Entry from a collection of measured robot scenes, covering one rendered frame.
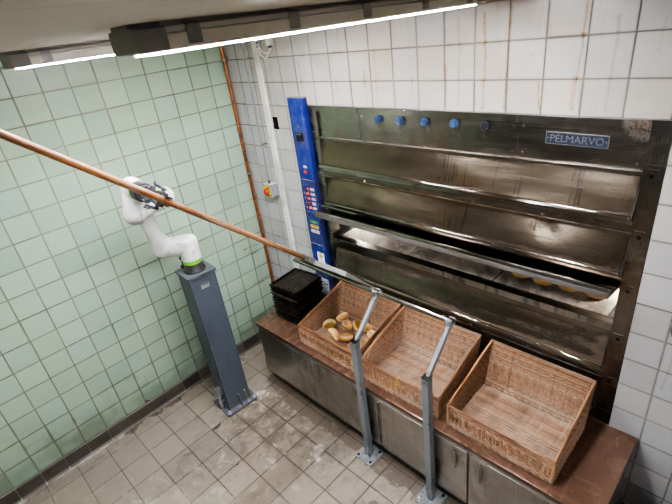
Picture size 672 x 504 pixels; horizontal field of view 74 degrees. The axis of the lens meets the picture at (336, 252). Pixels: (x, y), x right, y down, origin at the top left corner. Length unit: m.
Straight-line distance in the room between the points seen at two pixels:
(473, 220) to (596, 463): 1.28
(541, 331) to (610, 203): 0.79
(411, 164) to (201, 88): 1.70
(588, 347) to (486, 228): 0.75
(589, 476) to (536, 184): 1.36
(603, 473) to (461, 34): 2.09
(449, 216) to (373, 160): 0.57
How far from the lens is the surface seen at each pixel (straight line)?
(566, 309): 2.47
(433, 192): 2.53
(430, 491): 2.98
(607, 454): 2.67
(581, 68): 2.08
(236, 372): 3.57
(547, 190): 2.22
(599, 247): 2.26
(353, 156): 2.83
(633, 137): 2.09
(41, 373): 3.55
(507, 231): 2.38
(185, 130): 3.47
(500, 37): 2.19
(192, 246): 3.02
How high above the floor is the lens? 2.56
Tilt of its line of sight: 27 degrees down
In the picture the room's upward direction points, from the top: 8 degrees counter-clockwise
